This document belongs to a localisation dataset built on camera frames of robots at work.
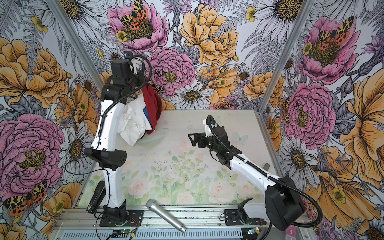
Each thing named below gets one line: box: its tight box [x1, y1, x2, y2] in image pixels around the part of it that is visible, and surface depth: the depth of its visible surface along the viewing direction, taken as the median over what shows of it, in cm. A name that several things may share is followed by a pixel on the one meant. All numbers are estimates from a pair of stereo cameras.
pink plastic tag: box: [285, 224, 297, 238], surface depth 70 cm
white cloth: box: [117, 94, 153, 147], surface depth 94 cm
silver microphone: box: [146, 199, 187, 234], surface depth 75 cm
